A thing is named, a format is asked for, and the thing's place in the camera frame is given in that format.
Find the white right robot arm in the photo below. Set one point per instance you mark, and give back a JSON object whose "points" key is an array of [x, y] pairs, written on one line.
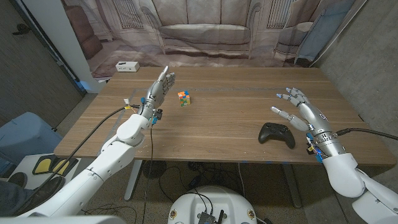
{"points": [[345, 174]]}

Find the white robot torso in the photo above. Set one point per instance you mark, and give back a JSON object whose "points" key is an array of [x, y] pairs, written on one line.
{"points": [[211, 199]]}

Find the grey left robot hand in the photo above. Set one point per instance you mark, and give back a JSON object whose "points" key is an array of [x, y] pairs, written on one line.
{"points": [[157, 91]]}

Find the black game controller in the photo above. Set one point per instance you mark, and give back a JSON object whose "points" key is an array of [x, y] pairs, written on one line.
{"points": [[275, 132]]}

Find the black round fan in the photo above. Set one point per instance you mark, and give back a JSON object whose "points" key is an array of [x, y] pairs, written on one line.
{"points": [[154, 169]]}

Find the yellow foot pedal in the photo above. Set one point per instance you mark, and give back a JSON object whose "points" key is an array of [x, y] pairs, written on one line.
{"points": [[62, 166], [42, 165]]}

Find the black antenna module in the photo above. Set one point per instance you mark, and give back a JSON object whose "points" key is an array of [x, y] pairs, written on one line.
{"points": [[206, 217]]}

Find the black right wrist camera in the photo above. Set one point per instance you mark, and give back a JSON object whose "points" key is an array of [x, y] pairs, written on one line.
{"points": [[310, 149]]}

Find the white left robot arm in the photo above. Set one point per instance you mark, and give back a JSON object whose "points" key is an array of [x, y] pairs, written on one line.
{"points": [[115, 155]]}

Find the blue plastic bin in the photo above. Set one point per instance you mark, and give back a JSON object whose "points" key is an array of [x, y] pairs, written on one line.
{"points": [[25, 133]]}

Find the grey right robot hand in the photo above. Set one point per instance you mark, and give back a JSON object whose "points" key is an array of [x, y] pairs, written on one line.
{"points": [[317, 119]]}

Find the printed sofa room backdrop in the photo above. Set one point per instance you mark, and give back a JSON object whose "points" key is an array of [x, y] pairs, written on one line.
{"points": [[202, 31]]}

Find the white power box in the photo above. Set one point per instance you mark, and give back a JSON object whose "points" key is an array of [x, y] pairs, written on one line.
{"points": [[127, 66]]}

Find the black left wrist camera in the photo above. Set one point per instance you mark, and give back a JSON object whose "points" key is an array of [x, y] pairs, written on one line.
{"points": [[159, 114]]}

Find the multicoloured puzzle cube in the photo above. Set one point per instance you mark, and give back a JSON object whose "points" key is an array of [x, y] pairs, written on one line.
{"points": [[184, 99]]}

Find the white table leg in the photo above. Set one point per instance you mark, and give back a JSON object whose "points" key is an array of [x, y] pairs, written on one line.
{"points": [[133, 180], [292, 186]]}

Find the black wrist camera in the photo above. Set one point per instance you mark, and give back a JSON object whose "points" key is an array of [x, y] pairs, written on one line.
{"points": [[159, 114], [310, 149]]}

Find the black shoe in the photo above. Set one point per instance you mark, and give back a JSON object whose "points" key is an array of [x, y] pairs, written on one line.
{"points": [[17, 179]]}

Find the person leg with black shoe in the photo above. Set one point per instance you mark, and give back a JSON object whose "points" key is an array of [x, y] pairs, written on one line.
{"points": [[40, 194]]}

